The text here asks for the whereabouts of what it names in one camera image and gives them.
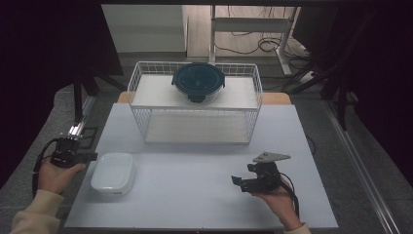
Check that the white power strip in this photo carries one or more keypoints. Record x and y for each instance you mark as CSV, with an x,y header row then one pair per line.
x,y
307,77

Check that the black metal stand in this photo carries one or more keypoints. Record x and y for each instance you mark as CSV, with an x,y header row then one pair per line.
x,y
341,97
78,97

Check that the white rectangular container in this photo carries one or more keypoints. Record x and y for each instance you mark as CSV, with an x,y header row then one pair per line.
x,y
113,174

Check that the white cabinet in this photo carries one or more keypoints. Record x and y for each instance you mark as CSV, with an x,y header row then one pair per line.
x,y
146,27

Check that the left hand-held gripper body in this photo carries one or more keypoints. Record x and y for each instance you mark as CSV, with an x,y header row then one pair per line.
x,y
66,156

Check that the white desk frame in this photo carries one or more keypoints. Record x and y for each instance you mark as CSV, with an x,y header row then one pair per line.
x,y
250,24

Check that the person's left hand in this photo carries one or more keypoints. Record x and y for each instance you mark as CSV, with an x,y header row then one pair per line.
x,y
55,178

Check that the black floor bracket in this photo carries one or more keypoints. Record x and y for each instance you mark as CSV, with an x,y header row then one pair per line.
x,y
88,143

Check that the person's right hand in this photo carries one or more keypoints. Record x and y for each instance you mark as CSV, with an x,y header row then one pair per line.
x,y
284,209

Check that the round container with blue lid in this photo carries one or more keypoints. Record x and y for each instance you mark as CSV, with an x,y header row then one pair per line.
x,y
198,79

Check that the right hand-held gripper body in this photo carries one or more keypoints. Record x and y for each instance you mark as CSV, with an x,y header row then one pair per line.
x,y
266,180

